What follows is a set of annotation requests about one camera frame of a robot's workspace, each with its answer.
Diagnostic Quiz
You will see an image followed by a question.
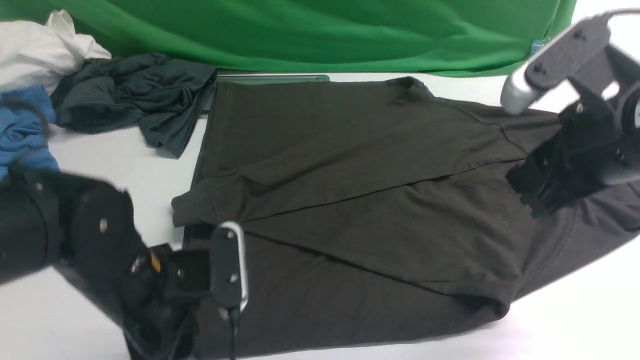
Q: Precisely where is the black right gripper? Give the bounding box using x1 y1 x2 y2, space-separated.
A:
506 95 639 218

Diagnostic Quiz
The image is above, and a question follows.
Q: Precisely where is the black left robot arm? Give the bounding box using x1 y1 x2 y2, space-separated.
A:
1 164 198 360

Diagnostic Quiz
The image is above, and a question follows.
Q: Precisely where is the blue binder clip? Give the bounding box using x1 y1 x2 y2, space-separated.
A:
529 39 546 56

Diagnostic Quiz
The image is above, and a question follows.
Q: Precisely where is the dark teal crumpled garment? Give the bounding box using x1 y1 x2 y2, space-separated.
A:
50 53 218 158

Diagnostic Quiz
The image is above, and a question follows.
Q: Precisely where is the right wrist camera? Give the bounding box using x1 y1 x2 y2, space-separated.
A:
500 13 611 115

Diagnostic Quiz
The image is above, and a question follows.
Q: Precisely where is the gray long-sleeved shirt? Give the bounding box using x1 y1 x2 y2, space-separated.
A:
172 77 640 357

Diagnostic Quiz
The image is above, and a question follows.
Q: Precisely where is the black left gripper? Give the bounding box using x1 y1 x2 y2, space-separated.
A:
118 244 210 360

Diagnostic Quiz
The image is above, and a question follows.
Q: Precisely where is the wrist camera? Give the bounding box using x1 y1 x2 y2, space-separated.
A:
209 221 249 321
500 13 611 115

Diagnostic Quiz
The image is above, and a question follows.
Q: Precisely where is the green backdrop cloth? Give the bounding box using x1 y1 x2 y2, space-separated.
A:
1 0 576 77

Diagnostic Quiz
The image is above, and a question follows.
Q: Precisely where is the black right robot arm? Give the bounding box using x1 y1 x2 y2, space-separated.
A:
506 83 639 218

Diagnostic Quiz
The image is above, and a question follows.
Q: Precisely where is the green flat tray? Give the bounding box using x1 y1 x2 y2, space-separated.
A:
200 74 331 116

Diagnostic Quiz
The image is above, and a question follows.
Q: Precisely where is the white crumpled garment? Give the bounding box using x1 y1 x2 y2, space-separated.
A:
0 9 112 94

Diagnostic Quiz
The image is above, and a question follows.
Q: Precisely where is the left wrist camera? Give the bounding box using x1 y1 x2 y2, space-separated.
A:
209 221 249 321

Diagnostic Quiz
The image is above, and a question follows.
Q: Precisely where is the blue crumpled garment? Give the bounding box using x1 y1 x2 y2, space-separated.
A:
0 84 59 179

